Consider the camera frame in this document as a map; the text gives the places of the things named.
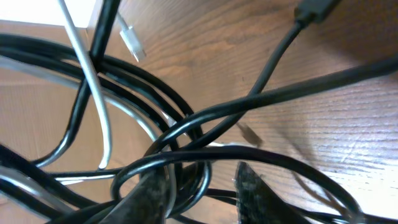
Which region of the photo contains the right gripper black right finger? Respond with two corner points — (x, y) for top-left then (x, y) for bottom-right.
(234, 162), (308, 224)

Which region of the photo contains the white USB cable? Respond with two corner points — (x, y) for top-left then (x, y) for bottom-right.
(0, 0), (265, 218)

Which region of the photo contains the black USB cable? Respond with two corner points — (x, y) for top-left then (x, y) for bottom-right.
(0, 0), (398, 224)

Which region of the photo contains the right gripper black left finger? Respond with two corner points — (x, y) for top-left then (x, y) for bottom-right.
(100, 172), (169, 224)

